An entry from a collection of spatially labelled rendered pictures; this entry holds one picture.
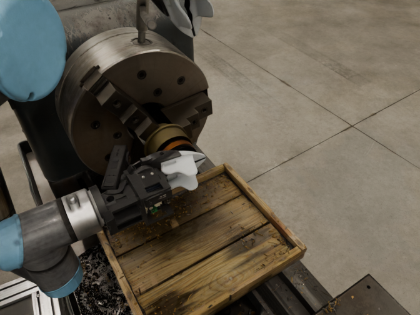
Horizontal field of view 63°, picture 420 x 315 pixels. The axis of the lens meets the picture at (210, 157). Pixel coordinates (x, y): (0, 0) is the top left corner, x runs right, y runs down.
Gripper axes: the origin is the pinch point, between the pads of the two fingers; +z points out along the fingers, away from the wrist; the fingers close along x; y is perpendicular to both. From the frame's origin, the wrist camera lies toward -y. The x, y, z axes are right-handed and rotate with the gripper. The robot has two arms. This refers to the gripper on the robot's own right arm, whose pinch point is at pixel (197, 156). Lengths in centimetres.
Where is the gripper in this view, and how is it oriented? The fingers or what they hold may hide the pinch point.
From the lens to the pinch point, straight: 65.1
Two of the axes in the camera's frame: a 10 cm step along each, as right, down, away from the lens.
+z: 8.6, -3.6, 3.7
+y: 5.1, 6.0, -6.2
